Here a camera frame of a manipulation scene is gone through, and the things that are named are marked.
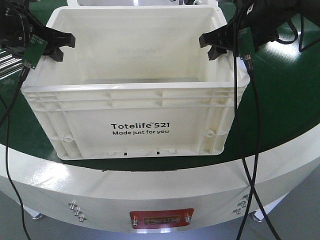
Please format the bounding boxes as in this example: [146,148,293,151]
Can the black right usb cable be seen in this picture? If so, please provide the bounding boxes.
[243,53,282,240]

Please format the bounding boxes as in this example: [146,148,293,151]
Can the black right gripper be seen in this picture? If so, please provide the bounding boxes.
[199,0,320,61]

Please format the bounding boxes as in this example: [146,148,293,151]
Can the green left circuit board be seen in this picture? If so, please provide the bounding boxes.
[22,34,48,69]

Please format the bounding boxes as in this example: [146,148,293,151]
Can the black left cable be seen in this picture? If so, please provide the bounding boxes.
[0,67,32,240]

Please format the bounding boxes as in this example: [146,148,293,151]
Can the green right circuit board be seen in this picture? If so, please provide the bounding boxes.
[238,27,255,58]

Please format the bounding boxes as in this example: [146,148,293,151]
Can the white inner conveyor frame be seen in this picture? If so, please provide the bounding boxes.
[66,0,218,7]

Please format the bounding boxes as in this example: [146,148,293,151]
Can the white curved conveyor frame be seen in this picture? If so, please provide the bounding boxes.
[0,119,320,229]

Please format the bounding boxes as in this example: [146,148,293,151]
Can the white plastic tote box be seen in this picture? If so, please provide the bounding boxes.
[21,5,249,160]

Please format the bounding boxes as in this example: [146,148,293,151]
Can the green circuit board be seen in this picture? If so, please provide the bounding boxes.
[22,34,48,69]
[238,27,255,58]

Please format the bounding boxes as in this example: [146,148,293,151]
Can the steel conveyor rollers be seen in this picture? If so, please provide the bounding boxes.
[0,49,24,79]

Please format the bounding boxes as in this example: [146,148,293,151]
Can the red label plate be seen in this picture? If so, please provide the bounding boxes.
[129,208,194,230]

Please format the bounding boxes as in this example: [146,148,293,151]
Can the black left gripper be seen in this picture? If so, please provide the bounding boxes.
[0,0,76,62]

